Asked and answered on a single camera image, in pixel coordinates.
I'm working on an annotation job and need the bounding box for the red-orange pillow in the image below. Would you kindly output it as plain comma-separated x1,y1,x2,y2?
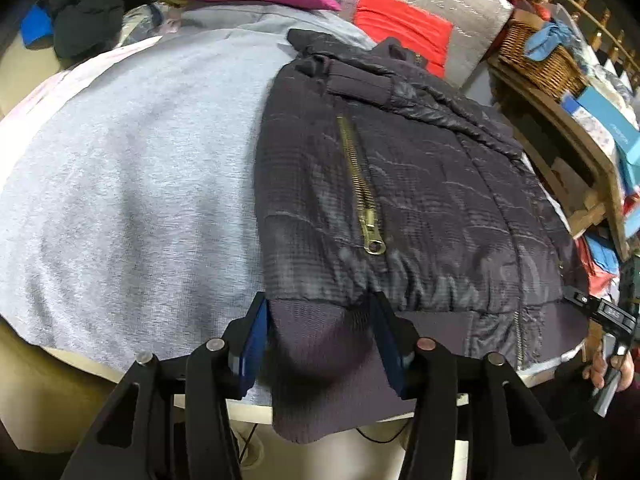
352,0,453,78

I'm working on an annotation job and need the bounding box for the pale pink sheet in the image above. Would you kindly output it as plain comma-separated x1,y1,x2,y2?
0,35,166,121

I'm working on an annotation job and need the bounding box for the cream leather sofa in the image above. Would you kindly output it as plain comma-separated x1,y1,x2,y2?
0,35,281,480

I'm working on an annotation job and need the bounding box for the blue jacket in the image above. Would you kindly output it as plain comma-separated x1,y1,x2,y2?
22,5,56,46

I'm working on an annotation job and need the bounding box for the pile of black blue jackets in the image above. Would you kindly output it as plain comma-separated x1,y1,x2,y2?
47,0,201,58

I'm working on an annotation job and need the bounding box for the person's right hand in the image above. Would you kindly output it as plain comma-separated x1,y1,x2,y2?
582,351,636,393

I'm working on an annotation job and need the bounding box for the grey cloth cover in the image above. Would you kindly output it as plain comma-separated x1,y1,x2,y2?
0,2,381,376

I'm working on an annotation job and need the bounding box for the patterned tissue pack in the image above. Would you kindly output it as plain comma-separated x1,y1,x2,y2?
559,91,621,161

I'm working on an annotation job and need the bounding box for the wicker basket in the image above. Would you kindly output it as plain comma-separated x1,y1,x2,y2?
500,20,586,98

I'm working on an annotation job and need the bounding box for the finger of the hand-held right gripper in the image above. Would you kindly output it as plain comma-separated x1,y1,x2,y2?
564,286,639,334

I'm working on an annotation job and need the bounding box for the light blue cardboard box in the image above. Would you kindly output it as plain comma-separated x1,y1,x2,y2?
582,85,640,191

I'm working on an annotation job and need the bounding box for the blue cloth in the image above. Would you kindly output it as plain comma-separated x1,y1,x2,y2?
522,21,576,61

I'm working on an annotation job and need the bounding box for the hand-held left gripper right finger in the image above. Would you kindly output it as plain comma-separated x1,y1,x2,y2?
367,291,583,480

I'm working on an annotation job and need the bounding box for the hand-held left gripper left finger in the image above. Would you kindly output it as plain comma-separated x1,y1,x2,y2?
60,291,271,480

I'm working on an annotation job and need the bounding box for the dark puffer jacket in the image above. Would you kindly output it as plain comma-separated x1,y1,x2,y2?
252,29,591,446

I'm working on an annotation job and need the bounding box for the wooden side table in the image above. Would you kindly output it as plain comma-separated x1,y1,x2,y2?
487,55,631,261

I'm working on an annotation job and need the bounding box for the silver plastic bag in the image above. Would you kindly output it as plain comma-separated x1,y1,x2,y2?
117,2,186,46

